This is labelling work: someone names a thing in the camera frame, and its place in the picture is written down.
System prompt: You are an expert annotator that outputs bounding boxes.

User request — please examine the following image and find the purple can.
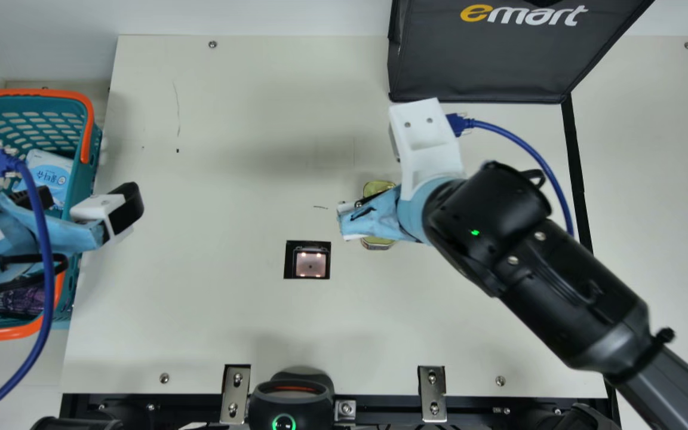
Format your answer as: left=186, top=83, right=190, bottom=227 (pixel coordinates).
left=0, top=285, right=47, bottom=318

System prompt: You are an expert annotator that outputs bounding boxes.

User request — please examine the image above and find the small square scanner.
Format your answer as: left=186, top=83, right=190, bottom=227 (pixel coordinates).
left=284, top=240, right=332, bottom=281

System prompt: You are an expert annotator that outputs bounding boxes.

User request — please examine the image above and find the black device with green light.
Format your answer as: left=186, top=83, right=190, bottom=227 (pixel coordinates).
left=248, top=371, right=336, bottom=430

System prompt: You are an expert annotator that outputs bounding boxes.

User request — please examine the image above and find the dark grey bag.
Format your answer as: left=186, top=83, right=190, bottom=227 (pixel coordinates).
left=387, top=0, right=656, bottom=105

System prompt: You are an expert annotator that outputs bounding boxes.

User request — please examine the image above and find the pale blue wipes pack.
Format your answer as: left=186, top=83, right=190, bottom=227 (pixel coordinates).
left=13, top=149, right=75, bottom=207

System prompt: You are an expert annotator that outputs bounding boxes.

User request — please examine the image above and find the teal shopping basket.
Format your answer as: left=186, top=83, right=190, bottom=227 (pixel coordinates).
left=0, top=90, right=103, bottom=342

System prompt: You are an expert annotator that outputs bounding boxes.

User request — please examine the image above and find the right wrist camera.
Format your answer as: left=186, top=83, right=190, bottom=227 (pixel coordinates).
left=388, top=97, right=468, bottom=201

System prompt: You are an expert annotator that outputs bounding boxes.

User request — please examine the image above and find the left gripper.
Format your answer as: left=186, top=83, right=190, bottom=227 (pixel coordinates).
left=0, top=182, right=145, bottom=326

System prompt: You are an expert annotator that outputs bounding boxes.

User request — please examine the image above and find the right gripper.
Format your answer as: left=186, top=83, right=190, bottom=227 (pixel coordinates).
left=336, top=177, right=468, bottom=245

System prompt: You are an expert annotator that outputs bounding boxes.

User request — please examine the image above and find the black strip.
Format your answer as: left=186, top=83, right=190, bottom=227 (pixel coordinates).
left=560, top=94, right=596, bottom=254

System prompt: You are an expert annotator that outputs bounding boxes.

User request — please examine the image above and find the blue cable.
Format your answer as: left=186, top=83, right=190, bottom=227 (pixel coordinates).
left=0, top=148, right=57, bottom=428
left=446, top=112, right=576, bottom=237

